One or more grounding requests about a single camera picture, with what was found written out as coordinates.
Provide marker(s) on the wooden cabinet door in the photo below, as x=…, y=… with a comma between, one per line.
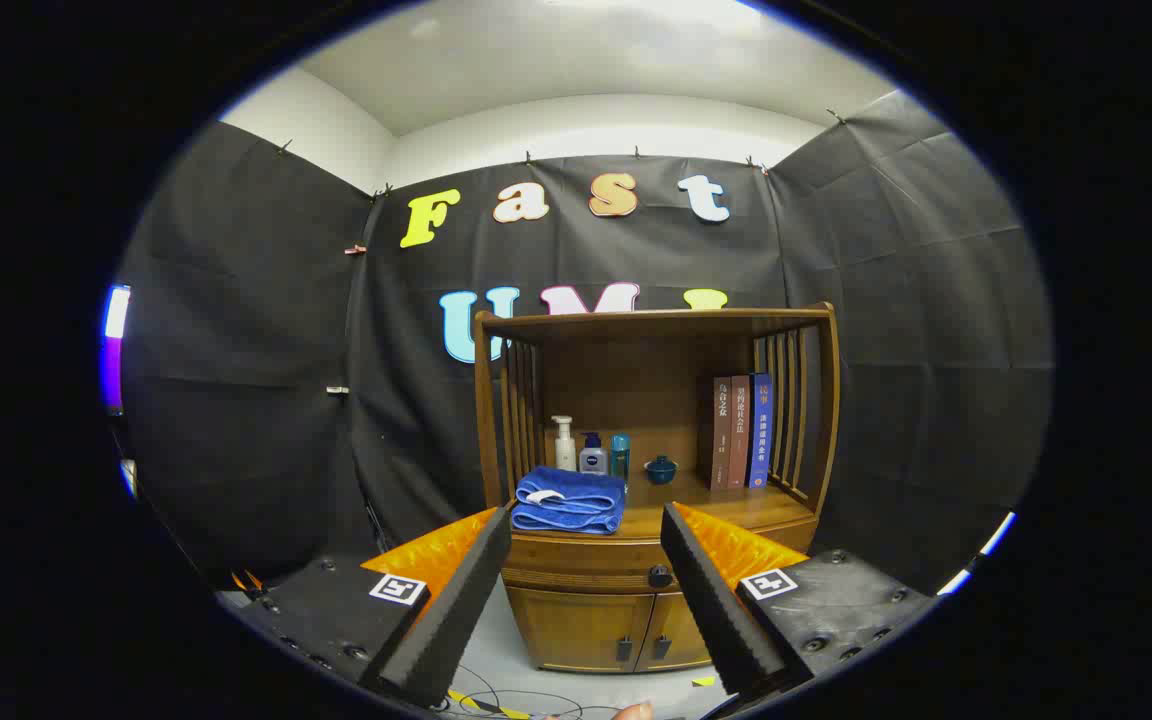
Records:
x=566, y=625
x=681, y=635

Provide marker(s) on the white lotion bottle blue cap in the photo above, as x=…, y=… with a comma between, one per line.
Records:
x=593, y=460

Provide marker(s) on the blue lidded teacup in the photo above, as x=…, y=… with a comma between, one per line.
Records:
x=660, y=471

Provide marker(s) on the wooden drawer with black knob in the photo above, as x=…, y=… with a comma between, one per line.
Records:
x=576, y=560

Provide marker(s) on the white pump bottle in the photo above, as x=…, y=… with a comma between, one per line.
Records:
x=565, y=452

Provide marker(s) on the blue book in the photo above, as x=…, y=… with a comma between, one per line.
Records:
x=760, y=430

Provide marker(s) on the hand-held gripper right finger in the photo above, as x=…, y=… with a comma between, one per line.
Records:
x=721, y=610

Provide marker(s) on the clear bottle teal cap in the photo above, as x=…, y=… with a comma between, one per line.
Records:
x=620, y=455

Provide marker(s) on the yellow black floor tape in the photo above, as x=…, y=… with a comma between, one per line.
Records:
x=481, y=703

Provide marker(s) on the folded blue towel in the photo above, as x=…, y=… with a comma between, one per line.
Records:
x=576, y=500

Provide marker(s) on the wooden cabinet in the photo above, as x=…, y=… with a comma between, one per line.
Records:
x=626, y=390

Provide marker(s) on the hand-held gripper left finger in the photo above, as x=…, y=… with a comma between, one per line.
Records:
x=456, y=620

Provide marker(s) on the brown book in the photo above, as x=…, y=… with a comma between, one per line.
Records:
x=721, y=430
x=740, y=430

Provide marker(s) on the wooden countertop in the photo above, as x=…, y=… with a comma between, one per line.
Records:
x=676, y=505

